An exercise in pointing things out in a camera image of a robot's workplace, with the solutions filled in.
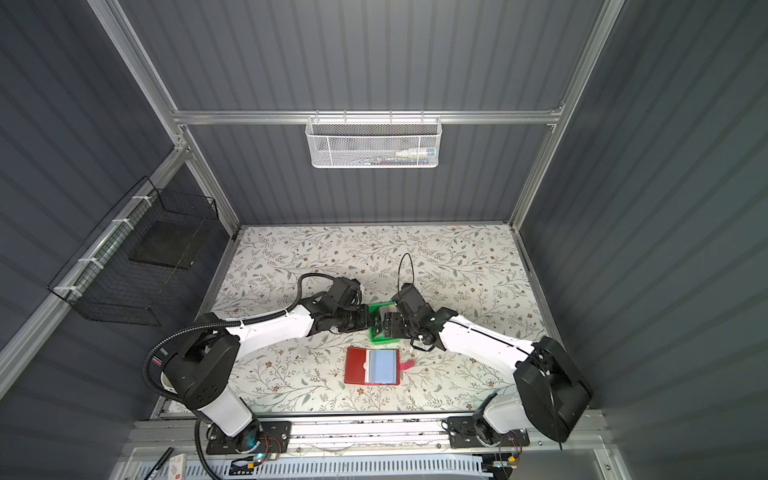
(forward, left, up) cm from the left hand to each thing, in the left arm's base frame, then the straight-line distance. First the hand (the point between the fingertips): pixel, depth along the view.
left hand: (377, 320), depth 88 cm
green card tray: (+2, 0, 0) cm, 2 cm away
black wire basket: (+8, +58, +24) cm, 63 cm away
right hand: (-3, -5, +1) cm, 6 cm away
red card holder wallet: (-11, +1, -5) cm, 13 cm away
